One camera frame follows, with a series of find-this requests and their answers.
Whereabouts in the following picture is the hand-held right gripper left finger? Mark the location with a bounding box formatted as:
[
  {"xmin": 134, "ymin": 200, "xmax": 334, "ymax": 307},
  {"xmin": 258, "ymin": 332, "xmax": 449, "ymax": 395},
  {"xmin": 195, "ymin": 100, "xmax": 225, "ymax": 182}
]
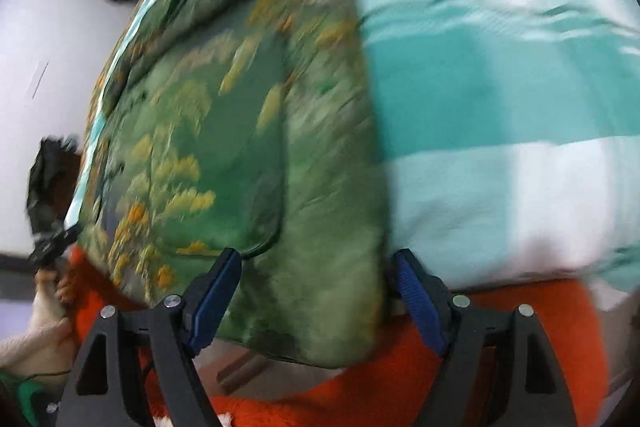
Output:
[{"xmin": 55, "ymin": 247, "xmax": 243, "ymax": 427}]

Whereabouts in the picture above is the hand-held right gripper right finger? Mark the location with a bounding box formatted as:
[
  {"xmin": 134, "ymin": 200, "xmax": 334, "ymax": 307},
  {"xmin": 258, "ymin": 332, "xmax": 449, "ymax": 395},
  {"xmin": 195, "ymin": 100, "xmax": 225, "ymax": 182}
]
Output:
[{"xmin": 390, "ymin": 248, "xmax": 578, "ymax": 427}]

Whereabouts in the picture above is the green patterned padded jacket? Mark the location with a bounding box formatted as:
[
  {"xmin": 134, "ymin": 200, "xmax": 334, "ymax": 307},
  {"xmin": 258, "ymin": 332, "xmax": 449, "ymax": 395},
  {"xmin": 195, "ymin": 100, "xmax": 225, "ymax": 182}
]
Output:
[{"xmin": 75, "ymin": 0, "xmax": 396, "ymax": 365}]

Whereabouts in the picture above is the person's left forearm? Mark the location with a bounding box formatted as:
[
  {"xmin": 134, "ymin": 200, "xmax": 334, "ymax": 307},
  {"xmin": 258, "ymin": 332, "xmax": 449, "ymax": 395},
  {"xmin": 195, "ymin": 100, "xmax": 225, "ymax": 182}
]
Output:
[{"xmin": 0, "ymin": 302, "xmax": 76, "ymax": 370}]

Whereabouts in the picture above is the person's left hand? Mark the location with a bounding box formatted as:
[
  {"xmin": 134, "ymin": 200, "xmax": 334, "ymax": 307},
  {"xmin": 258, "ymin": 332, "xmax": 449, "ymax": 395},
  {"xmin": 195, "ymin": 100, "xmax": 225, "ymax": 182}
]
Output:
[{"xmin": 35, "ymin": 266, "xmax": 77, "ymax": 308}]

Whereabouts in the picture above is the orange fleece garment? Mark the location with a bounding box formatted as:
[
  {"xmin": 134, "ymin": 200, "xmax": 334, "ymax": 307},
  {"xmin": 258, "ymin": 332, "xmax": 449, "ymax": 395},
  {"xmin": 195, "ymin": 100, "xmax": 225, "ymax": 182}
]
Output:
[{"xmin": 65, "ymin": 247, "xmax": 611, "ymax": 427}]

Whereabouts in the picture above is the green cloth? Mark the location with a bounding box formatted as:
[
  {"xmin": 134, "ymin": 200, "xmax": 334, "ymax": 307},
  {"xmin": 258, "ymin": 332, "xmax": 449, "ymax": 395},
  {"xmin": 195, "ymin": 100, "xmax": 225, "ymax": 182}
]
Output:
[{"xmin": 0, "ymin": 372, "xmax": 46, "ymax": 427}]

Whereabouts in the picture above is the teal checked blanket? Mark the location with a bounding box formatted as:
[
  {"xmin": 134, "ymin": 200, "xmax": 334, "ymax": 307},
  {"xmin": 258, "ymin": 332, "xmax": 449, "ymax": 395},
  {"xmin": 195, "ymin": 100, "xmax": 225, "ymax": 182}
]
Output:
[{"xmin": 65, "ymin": 0, "xmax": 640, "ymax": 303}]

